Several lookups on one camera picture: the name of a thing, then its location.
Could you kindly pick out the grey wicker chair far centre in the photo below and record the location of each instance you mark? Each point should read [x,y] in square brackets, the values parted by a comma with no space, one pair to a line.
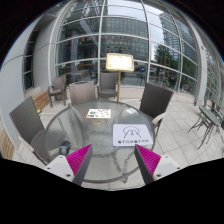
[107,85]

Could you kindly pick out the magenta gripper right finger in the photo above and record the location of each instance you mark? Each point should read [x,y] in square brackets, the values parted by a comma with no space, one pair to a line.
[153,166]

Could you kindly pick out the grey wicker chair far left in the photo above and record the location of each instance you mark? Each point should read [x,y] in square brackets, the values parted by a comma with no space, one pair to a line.
[58,88]

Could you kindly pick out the grey wicker chair behind table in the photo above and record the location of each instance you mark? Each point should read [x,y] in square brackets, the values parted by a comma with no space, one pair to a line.
[81,92]

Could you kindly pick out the round glass patio table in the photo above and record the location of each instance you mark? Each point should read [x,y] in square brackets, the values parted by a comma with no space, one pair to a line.
[108,163]

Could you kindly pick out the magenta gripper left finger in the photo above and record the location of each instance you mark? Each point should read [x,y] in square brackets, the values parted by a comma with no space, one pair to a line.
[72,167]

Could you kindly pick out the grey wicker chair right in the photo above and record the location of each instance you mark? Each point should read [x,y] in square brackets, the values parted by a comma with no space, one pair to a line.
[154,103]

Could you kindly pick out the white printed mouse pad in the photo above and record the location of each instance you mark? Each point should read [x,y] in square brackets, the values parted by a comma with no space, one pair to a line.
[131,134]

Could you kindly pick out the small round side table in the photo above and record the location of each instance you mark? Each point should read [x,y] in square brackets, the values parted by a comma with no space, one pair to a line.
[209,120]

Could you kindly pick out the colourful menu card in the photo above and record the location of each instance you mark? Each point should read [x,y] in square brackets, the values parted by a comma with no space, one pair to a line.
[99,113]

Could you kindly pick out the illuminated menu board stand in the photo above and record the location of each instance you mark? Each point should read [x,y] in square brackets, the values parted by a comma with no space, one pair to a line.
[119,62]

